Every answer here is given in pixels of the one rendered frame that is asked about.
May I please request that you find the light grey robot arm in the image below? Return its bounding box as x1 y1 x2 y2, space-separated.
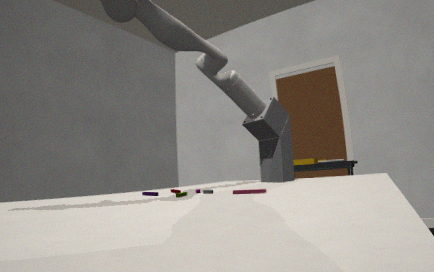
100 0 266 119

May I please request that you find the pink rod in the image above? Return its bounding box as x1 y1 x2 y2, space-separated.
233 189 266 194

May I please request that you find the lime green rod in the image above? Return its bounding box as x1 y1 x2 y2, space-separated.
176 192 187 198

